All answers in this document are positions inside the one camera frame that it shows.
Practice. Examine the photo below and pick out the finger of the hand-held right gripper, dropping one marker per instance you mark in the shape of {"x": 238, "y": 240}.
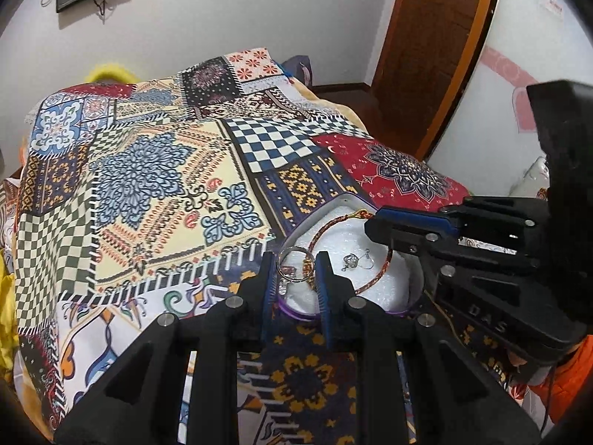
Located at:
{"x": 500, "y": 215}
{"x": 417, "y": 241}

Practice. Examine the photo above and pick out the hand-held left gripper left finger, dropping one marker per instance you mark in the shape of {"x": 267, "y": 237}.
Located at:
{"x": 268, "y": 296}

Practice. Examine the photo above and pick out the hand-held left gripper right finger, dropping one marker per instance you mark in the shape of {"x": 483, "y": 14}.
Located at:
{"x": 324, "y": 306}

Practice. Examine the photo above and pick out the heart-shaped tin jewelry box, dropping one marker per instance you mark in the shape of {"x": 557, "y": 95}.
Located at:
{"x": 366, "y": 236}

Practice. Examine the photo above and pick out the small silver earrings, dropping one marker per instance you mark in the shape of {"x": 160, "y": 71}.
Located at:
{"x": 353, "y": 260}

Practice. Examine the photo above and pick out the orange cloth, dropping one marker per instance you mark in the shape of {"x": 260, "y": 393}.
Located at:
{"x": 570, "y": 371}

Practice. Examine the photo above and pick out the patchwork printed blanket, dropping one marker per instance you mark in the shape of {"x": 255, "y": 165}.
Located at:
{"x": 162, "y": 185}

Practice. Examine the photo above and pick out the white cabinet with pink sticker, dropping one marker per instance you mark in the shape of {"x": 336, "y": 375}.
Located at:
{"x": 523, "y": 41}

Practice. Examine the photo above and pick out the brown wooden door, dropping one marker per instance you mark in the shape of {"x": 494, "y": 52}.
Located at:
{"x": 431, "y": 46}

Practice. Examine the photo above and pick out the dark blue pillow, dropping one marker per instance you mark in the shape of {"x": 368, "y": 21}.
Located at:
{"x": 299, "y": 67}

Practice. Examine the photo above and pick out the yellow cloth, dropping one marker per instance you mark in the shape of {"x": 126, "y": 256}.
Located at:
{"x": 7, "y": 315}

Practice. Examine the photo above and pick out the yellow plush object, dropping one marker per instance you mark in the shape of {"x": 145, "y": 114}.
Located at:
{"x": 111, "y": 73}

